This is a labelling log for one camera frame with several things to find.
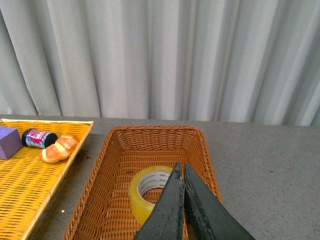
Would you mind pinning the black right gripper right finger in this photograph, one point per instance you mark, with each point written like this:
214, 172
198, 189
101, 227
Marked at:
207, 217

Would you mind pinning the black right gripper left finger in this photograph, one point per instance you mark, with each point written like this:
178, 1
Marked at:
166, 220

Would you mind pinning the yellow packing tape roll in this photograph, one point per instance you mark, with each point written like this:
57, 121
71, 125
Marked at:
149, 178

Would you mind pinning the brown wicker basket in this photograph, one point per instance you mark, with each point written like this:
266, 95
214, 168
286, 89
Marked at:
103, 211

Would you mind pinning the yellow woven basket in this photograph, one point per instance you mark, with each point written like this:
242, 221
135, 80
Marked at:
27, 183

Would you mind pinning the toy croissant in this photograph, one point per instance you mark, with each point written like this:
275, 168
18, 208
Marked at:
62, 149

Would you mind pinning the small pink labelled jar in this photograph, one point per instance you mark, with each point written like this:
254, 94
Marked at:
36, 138

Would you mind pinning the purple foam block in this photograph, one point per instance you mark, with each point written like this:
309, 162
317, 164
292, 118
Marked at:
10, 142

